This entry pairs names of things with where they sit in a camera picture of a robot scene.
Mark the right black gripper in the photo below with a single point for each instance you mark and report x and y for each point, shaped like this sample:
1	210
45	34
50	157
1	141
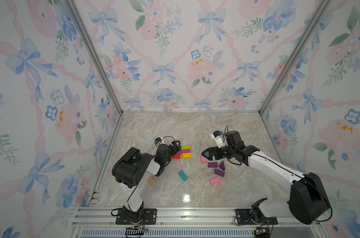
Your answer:
210	150

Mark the green circuit board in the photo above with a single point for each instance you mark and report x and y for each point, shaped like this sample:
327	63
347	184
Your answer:
261	232

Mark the frame post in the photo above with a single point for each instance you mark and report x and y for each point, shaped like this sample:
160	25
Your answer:
83	32
307	32

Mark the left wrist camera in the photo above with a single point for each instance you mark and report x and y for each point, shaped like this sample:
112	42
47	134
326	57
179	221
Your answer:
158	141

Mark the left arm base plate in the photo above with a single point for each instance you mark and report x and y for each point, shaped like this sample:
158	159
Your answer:
142	216

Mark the red block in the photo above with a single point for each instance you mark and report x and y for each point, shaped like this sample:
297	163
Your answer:
177	156

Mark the left frame post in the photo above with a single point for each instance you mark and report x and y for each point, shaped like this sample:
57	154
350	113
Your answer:
83	32

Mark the tan wooden block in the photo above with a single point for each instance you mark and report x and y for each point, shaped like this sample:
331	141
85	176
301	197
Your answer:
152	180

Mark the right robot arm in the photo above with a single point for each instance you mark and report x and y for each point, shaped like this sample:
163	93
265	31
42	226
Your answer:
307	199

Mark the light pink upright block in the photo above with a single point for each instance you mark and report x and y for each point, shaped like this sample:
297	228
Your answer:
203	159

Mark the purple triangle block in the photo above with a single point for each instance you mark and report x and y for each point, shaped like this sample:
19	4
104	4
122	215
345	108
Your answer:
222	166

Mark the teal rectangular block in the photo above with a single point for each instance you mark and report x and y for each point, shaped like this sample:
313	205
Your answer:
183	175

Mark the purple block upper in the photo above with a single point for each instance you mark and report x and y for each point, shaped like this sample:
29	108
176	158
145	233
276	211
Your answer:
212	164

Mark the yellow block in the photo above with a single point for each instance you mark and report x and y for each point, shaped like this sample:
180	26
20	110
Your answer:
186	155

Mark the purple block lower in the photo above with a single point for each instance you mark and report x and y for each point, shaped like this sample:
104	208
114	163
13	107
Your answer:
219	172

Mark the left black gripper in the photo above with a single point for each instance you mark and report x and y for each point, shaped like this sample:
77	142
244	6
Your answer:
177	148

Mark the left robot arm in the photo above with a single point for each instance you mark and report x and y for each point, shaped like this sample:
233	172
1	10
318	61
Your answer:
131	167

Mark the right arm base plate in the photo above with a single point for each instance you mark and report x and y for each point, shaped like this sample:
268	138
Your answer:
242	216

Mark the right frame post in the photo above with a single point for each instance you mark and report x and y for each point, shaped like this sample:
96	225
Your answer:
307	32

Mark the lime green block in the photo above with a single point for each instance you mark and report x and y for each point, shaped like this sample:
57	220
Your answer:
186	147

